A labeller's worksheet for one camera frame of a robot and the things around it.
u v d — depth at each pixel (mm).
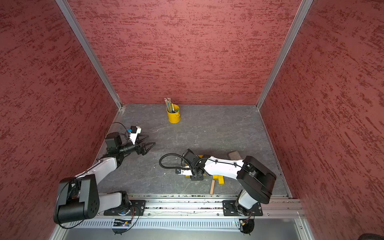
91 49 878
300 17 745
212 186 793
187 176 848
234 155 918
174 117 1037
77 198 416
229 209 739
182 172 750
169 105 1031
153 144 788
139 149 757
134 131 738
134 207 731
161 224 775
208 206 759
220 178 833
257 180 432
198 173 611
